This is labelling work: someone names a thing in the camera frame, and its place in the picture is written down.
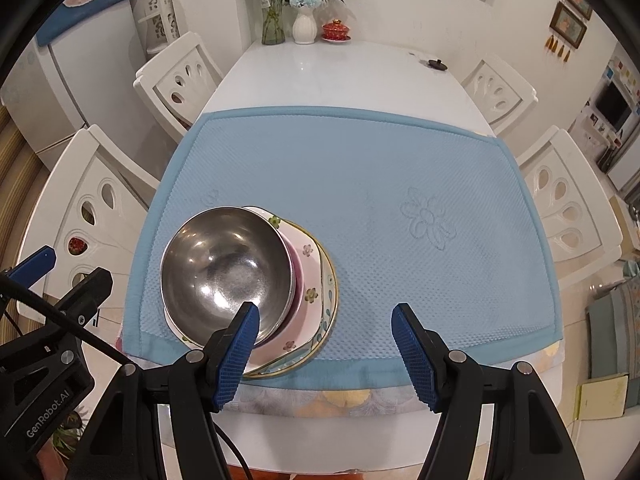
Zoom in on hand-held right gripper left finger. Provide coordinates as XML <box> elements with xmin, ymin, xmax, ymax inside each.
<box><xmin>70</xmin><ymin>301</ymin><xmax>261</xmax><ymax>480</ymax></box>

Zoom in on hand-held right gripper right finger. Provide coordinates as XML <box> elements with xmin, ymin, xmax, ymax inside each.
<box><xmin>391</xmin><ymin>302</ymin><xmax>586</xmax><ymax>480</ymax></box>

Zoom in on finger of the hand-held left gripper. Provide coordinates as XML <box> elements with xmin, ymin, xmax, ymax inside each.
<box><xmin>7</xmin><ymin>245</ymin><xmax>57</xmax><ymax>291</ymax></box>
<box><xmin>47</xmin><ymin>267</ymin><xmax>115</xmax><ymax>328</ymax></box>

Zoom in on blue steel bowl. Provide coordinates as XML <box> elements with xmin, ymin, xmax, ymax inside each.
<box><xmin>160</xmin><ymin>206</ymin><xmax>293</xmax><ymax>351</ymax></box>

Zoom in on red steel bowl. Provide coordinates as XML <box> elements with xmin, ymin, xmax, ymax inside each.
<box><xmin>250</xmin><ymin>210</ymin><xmax>303</xmax><ymax>348</ymax></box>

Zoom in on hexagonal tree print plate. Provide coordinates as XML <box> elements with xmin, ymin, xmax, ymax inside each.
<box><xmin>164</xmin><ymin>205</ymin><xmax>326</xmax><ymax>368</ymax></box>

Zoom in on gold print tablecloth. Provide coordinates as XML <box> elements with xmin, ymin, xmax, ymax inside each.
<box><xmin>115</xmin><ymin>320</ymin><xmax>566</xmax><ymax>421</ymax></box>

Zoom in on white carved dining chair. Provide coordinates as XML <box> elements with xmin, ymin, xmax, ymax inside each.
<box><xmin>132</xmin><ymin>31</ymin><xmax>225</xmax><ymax>143</ymax></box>
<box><xmin>460</xmin><ymin>59</ymin><xmax>540</xmax><ymax>136</ymax></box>
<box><xmin>515</xmin><ymin>127</ymin><xmax>625</xmax><ymax>291</ymax></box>
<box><xmin>17</xmin><ymin>125</ymin><xmax>163</xmax><ymax>341</ymax></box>

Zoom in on light blue textured mat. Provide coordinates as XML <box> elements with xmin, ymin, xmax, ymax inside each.
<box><xmin>120</xmin><ymin>106</ymin><xmax>563</xmax><ymax>376</ymax></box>

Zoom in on white refrigerator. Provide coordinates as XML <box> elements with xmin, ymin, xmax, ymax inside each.
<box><xmin>0</xmin><ymin>0</ymin><xmax>161</xmax><ymax>171</ymax></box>

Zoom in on pale yellow board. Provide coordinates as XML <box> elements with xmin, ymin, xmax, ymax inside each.
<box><xmin>575</xmin><ymin>375</ymin><xmax>632</xmax><ymax>421</ymax></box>

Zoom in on blue refrigerator cover cloth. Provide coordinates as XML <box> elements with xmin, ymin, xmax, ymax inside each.
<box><xmin>35</xmin><ymin>0</ymin><xmax>138</xmax><ymax>46</ymax></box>

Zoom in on white carved shelf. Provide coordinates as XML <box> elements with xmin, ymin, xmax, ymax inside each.
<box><xmin>137</xmin><ymin>0</ymin><xmax>181</xmax><ymax>56</ymax></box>

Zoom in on glass vase with dried flowers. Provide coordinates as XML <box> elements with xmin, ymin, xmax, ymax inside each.
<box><xmin>237</xmin><ymin>0</ymin><xmax>293</xmax><ymax>46</ymax></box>

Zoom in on television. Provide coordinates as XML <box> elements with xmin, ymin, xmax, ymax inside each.
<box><xmin>595</xmin><ymin>80</ymin><xmax>632</xmax><ymax>131</ymax></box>

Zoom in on white vase with blue flowers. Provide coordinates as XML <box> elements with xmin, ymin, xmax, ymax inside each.
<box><xmin>287</xmin><ymin>0</ymin><xmax>357</xmax><ymax>45</ymax></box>

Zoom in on hanging yellow tassels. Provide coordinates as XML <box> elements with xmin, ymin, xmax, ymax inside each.
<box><xmin>545</xmin><ymin>35</ymin><xmax>571</xmax><ymax>63</ymax></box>

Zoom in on red lidded teacup with saucer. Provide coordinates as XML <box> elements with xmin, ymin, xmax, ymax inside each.
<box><xmin>321</xmin><ymin>19</ymin><xmax>352</xmax><ymax>43</ymax></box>

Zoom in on small framed picture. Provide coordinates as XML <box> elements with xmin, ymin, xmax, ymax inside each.
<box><xmin>550</xmin><ymin>2</ymin><xmax>588</xmax><ymax>48</ymax></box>
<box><xmin>560</xmin><ymin>0</ymin><xmax>593</xmax><ymax>21</ymax></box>

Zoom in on black cable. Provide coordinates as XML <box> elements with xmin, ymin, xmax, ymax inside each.
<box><xmin>0</xmin><ymin>275</ymin><xmax>253</xmax><ymax>480</ymax></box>

